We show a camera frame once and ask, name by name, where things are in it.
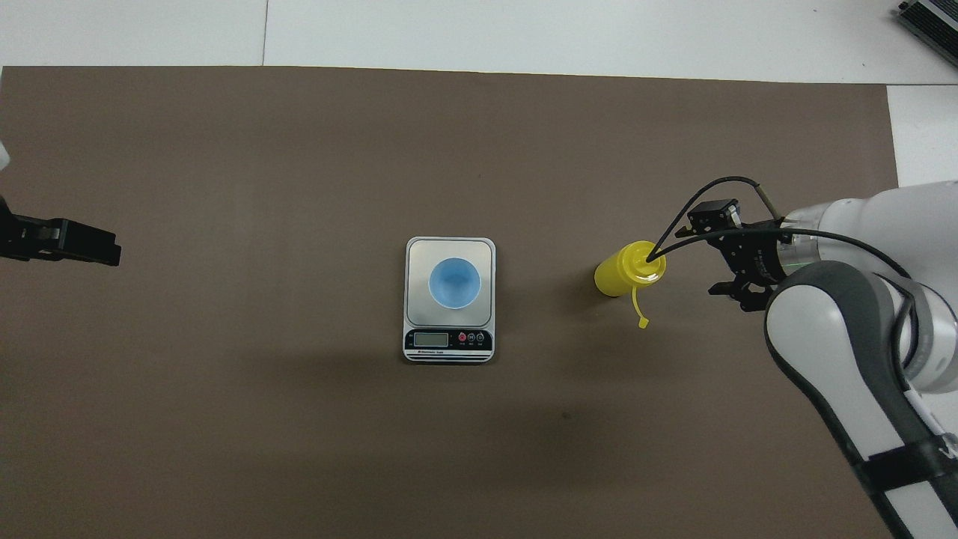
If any grey ribbed metal device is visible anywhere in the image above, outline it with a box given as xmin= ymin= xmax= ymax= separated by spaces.
xmin=898 ymin=0 xmax=958 ymax=70

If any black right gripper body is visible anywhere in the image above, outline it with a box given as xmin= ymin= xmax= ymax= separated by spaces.
xmin=721 ymin=220 xmax=795 ymax=290

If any yellow squeeze seasoning bottle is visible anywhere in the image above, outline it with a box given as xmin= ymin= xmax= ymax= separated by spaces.
xmin=594 ymin=240 xmax=667 ymax=330

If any brown table mat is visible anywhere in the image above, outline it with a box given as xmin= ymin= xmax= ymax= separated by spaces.
xmin=0 ymin=66 xmax=899 ymax=539

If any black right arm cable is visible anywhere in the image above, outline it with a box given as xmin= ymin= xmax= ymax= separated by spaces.
xmin=645 ymin=177 xmax=920 ymax=315

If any light blue plastic cup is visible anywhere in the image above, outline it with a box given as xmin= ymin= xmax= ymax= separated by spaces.
xmin=428 ymin=258 xmax=482 ymax=311

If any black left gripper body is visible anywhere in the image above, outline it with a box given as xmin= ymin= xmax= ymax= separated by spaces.
xmin=0 ymin=196 xmax=59 ymax=263

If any silver digital kitchen scale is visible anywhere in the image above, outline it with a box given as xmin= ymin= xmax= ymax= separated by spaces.
xmin=403 ymin=237 xmax=497 ymax=365

